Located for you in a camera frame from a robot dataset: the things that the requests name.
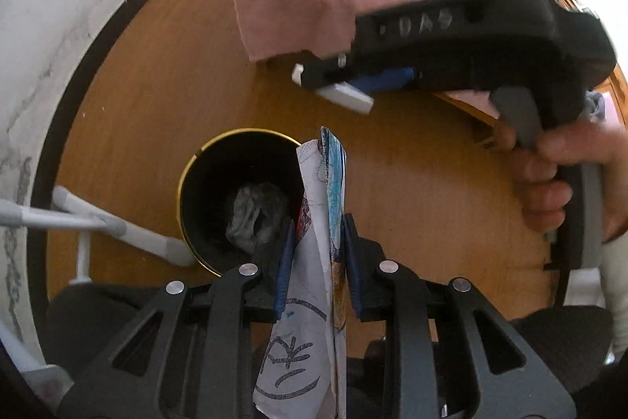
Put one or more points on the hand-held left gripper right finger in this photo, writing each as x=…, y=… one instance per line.
x=351, y=271

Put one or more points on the small grey cloth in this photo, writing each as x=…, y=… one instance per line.
x=596, y=105

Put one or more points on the small white plastic piece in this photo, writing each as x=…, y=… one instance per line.
x=351, y=97

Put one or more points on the black bin with gold rim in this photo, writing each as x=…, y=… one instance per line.
x=211, y=203

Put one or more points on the person's right hand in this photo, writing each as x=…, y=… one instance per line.
x=554, y=154

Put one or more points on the printed white paper wrapper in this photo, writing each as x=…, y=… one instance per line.
x=314, y=301

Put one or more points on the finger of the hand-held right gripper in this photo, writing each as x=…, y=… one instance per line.
x=326, y=73
x=385, y=80

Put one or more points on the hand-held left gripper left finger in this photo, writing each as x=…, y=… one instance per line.
x=284, y=271

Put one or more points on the crumpled grey paper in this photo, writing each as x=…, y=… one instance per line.
x=255, y=213

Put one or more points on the dark cloth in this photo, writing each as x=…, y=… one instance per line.
x=83, y=316
x=564, y=335

